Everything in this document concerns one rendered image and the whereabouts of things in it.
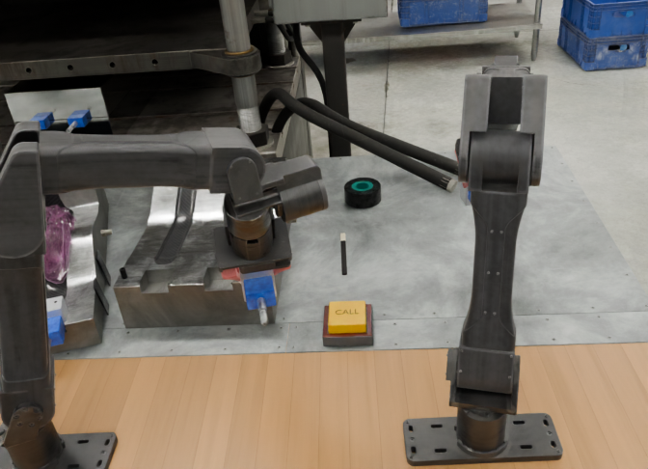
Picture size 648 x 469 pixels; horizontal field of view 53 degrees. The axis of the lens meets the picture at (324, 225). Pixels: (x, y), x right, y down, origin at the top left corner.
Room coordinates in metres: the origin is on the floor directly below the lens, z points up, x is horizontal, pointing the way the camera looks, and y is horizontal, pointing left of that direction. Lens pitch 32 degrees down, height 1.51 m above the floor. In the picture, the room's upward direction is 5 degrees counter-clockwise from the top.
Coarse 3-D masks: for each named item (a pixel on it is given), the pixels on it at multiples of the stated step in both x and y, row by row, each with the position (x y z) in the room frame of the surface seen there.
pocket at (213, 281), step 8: (208, 272) 0.90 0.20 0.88; (216, 272) 0.90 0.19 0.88; (208, 280) 0.89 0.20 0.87; (216, 280) 0.90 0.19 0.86; (224, 280) 0.90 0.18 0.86; (232, 280) 0.90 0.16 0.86; (208, 288) 0.88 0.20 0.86; (216, 288) 0.88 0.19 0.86; (224, 288) 0.88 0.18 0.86; (232, 288) 0.86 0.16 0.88
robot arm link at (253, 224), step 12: (264, 192) 0.70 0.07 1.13; (276, 192) 0.70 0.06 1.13; (228, 204) 0.70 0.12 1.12; (240, 204) 0.69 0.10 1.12; (252, 204) 0.69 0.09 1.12; (264, 204) 0.69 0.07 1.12; (276, 204) 0.69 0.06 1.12; (228, 216) 0.69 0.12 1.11; (240, 216) 0.68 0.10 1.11; (252, 216) 0.68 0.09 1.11; (264, 216) 0.69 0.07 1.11; (240, 228) 0.68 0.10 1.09; (252, 228) 0.68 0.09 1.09; (264, 228) 0.70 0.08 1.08
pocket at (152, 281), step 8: (144, 272) 0.90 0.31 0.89; (152, 272) 0.91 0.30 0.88; (160, 272) 0.91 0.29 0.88; (168, 272) 0.91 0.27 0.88; (144, 280) 0.90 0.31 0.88; (152, 280) 0.91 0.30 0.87; (160, 280) 0.91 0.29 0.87; (168, 280) 0.91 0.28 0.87; (144, 288) 0.89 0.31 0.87; (152, 288) 0.89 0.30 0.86; (160, 288) 0.89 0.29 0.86
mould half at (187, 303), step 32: (160, 192) 1.14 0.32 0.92; (160, 224) 1.07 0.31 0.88; (192, 224) 1.06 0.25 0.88; (288, 224) 1.13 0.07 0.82; (192, 256) 0.94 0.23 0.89; (128, 288) 0.87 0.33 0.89; (192, 288) 0.86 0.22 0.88; (128, 320) 0.87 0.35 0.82; (160, 320) 0.86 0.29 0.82; (192, 320) 0.86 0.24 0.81; (224, 320) 0.85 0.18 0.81; (256, 320) 0.85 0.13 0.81
